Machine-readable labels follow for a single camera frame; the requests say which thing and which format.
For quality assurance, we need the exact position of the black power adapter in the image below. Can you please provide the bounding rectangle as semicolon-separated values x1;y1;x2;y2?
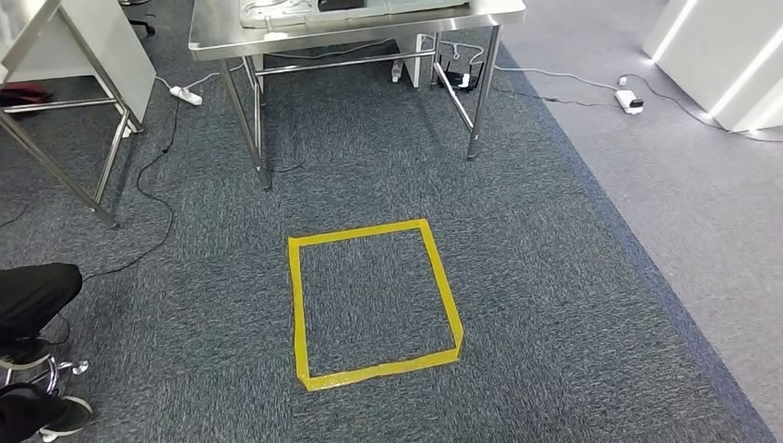
437;54;488;91

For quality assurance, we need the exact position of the yellow floor tape square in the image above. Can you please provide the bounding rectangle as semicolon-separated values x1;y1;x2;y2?
287;218;464;393

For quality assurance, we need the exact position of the chrome swivel stool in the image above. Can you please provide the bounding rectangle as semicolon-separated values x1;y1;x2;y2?
0;357;90;399

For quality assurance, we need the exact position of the white lit plinth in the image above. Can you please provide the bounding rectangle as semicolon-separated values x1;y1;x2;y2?
642;0;783;134

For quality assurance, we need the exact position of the stainless steel table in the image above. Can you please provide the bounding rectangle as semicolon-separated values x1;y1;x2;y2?
0;0;146;229

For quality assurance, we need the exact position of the stamped steel panel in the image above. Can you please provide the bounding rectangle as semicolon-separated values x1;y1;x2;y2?
238;0;472;30

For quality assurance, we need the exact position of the black floor cable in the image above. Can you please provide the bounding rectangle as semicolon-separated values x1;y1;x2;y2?
630;73;783;145
78;97;183;284
492;85;619;109

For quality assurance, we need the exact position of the red bag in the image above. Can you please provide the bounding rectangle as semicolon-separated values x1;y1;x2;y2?
0;82;54;109

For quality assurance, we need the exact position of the person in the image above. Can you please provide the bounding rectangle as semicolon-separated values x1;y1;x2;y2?
0;262;95;443

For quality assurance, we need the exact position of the stainless steel workbench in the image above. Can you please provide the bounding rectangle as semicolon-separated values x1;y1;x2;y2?
187;0;527;192

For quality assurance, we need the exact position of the white cabinet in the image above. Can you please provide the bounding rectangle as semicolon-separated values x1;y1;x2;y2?
5;0;158;126

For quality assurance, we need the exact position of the white power cord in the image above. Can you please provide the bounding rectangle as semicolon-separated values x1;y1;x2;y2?
494;64;620;93

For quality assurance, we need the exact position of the black office chair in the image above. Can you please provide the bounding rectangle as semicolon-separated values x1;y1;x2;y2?
119;0;157;37

